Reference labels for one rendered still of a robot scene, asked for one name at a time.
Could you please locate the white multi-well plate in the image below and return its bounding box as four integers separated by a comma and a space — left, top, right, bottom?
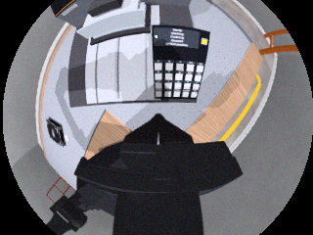
93, 3, 146, 39

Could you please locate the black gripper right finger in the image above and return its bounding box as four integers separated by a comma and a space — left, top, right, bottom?
158, 114, 195, 145

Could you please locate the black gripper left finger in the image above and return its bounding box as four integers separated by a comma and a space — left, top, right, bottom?
122, 114, 158, 145

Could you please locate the black rectangular pad with white corner marks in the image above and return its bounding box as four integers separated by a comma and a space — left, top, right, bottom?
46, 118, 66, 148

